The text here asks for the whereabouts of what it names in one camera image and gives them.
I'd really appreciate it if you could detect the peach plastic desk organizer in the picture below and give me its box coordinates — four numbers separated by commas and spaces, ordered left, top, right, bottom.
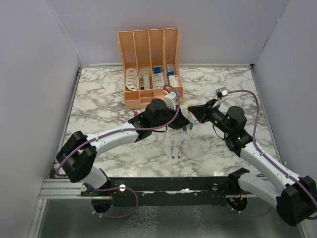
118, 28, 184, 110

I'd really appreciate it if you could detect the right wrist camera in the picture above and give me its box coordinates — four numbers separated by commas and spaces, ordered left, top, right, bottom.
214, 87, 228, 107

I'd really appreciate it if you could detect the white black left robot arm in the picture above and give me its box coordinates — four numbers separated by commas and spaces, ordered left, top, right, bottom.
56, 99, 190, 196

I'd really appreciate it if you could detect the white green marker pen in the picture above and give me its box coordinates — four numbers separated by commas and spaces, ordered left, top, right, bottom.
178, 135, 184, 159

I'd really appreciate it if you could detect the white red box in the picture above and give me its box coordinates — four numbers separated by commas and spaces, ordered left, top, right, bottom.
166, 63, 180, 87

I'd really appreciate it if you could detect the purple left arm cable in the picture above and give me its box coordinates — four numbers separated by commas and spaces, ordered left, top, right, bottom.
55, 84, 181, 177

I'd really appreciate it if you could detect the white blue marker pen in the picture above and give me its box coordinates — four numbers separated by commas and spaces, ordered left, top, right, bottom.
171, 134, 175, 159

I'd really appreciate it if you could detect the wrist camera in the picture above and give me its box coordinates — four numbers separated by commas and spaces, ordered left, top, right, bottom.
214, 87, 228, 107
164, 92, 179, 111

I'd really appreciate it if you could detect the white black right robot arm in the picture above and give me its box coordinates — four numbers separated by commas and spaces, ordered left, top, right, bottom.
188, 99, 317, 226

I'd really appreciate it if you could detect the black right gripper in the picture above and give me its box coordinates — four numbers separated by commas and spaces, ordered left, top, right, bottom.
189, 99, 232, 136

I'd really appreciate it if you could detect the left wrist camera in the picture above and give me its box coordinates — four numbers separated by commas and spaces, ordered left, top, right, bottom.
164, 92, 179, 111

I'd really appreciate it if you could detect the white blue box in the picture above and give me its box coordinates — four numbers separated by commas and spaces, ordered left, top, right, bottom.
153, 65, 164, 89

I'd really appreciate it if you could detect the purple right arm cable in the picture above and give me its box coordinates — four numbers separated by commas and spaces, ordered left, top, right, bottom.
226, 89, 317, 220

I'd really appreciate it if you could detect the aluminium extrusion frame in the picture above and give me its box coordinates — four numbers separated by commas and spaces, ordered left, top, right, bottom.
39, 179, 83, 199

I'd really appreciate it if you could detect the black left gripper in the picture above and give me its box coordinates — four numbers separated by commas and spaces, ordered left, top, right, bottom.
151, 103, 189, 129

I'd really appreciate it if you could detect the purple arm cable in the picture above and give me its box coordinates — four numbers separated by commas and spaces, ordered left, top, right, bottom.
226, 89, 317, 220
55, 84, 181, 177

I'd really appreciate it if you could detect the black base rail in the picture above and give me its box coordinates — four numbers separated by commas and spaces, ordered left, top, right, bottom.
67, 176, 248, 210

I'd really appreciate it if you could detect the white oval label card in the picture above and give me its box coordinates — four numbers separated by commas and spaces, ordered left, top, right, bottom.
125, 68, 139, 91

